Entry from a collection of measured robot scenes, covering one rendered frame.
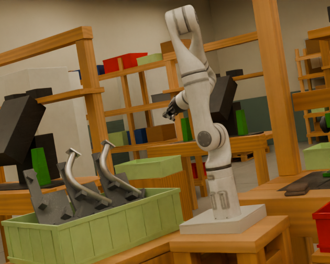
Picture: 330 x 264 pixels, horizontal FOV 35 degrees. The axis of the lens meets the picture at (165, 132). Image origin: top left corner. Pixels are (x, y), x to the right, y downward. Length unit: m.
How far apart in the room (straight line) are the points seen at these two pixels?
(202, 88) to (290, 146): 0.94
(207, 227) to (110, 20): 9.71
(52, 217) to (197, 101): 0.78
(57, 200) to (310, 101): 1.30
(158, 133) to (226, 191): 6.11
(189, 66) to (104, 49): 9.26
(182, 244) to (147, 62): 6.19
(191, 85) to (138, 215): 0.59
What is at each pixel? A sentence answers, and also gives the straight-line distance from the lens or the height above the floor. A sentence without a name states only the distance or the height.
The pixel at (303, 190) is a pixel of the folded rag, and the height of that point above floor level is 0.92.
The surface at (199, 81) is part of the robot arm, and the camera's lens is 1.81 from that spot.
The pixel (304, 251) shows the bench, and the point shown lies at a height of 0.50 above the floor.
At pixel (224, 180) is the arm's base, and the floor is 1.02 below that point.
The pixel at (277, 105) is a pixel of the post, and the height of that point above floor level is 1.23.
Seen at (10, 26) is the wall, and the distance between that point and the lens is 9.69.
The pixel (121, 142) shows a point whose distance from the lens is 8.38.
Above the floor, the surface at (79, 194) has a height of 1.01.
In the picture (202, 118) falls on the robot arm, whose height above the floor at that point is 1.25.
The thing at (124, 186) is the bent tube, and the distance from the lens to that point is 2.34.
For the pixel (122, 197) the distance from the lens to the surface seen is 2.37.
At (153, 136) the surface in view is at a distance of 7.98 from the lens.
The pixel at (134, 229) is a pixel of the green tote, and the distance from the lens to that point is 2.09.
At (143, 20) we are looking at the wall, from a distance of 12.18.
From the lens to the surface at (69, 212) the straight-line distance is 2.16.
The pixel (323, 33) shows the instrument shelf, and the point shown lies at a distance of 2.43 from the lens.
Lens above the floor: 1.29
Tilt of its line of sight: 2 degrees down
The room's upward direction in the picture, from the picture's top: 9 degrees counter-clockwise
